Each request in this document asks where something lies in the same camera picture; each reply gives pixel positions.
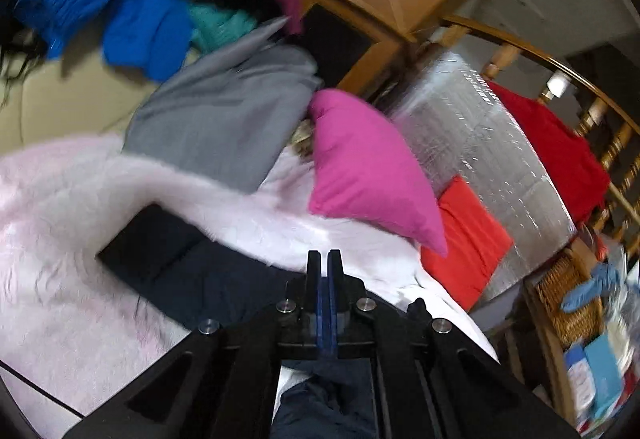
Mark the blue and white box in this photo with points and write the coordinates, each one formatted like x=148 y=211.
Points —
x=600 y=369

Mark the beige sofa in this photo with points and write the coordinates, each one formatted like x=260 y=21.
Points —
x=60 y=109

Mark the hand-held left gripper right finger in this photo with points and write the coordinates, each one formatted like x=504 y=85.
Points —
x=334 y=309

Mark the grey garment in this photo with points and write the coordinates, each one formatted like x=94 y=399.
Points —
x=215 y=119

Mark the pale pink fluffy blanket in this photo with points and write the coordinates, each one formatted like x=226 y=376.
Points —
x=60 y=269

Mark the silver foil insulation sheet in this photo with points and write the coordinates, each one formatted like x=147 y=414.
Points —
x=475 y=129

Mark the navy blue padded garment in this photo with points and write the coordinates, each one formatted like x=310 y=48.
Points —
x=210 y=279

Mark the teal garment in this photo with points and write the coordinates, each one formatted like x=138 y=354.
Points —
x=220 y=24

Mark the bright blue garment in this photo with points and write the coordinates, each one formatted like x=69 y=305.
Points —
x=140 y=34

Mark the magenta pillow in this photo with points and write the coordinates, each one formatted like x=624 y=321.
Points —
x=365 y=169

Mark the wooden chair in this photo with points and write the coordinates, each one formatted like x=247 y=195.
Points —
x=595 y=111

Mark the brown patterned cloth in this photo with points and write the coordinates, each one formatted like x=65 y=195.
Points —
x=305 y=139

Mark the blue glove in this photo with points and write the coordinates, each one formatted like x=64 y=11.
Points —
x=595 y=284

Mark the wicker basket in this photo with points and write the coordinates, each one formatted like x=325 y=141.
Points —
x=565 y=284

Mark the red-orange pillow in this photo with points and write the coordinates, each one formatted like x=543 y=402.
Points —
x=465 y=249

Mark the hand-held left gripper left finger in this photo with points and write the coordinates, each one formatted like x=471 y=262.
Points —
x=314 y=309

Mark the red cloth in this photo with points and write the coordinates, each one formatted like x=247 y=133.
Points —
x=555 y=154

